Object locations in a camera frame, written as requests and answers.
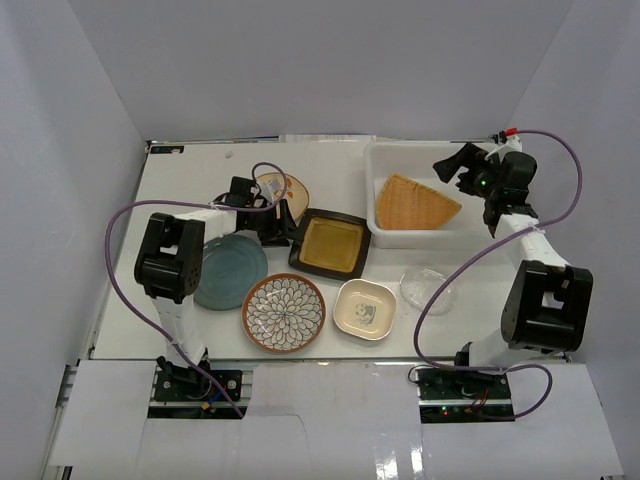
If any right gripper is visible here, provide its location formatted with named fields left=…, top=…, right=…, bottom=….
left=432, top=144, right=501, bottom=201

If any beige bird painted plate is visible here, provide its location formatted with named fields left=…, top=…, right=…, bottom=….
left=257, top=172, right=310, bottom=221

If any square brown glazed plate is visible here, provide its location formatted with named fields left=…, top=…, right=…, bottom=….
left=288, top=208, right=371, bottom=281

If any blue round plate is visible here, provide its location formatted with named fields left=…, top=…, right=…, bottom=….
left=194, top=234, right=268, bottom=311

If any woven bamboo tray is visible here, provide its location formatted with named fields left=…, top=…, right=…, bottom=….
left=375, top=173, right=462, bottom=230

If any flower pattern round plate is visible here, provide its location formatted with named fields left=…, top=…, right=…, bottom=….
left=242, top=273, right=326, bottom=354

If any cream panda dish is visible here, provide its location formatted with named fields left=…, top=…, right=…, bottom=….
left=333, top=279, right=397, bottom=341

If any clear glass plate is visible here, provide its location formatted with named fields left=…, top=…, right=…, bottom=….
left=399, top=265, right=457, bottom=316

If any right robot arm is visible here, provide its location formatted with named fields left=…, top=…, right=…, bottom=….
left=420, top=134, right=593, bottom=399

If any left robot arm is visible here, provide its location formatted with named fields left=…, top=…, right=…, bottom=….
left=134, top=177, right=296, bottom=399

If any white plastic bin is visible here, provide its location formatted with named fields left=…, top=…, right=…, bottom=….
left=364, top=141, right=493, bottom=250

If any small black label sticker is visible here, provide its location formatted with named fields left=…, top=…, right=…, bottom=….
left=149, top=145, right=184, bottom=155

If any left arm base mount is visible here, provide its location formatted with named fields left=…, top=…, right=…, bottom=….
left=152, top=356, right=243, bottom=404

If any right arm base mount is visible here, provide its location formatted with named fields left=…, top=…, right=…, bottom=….
left=407, top=365, right=515, bottom=424

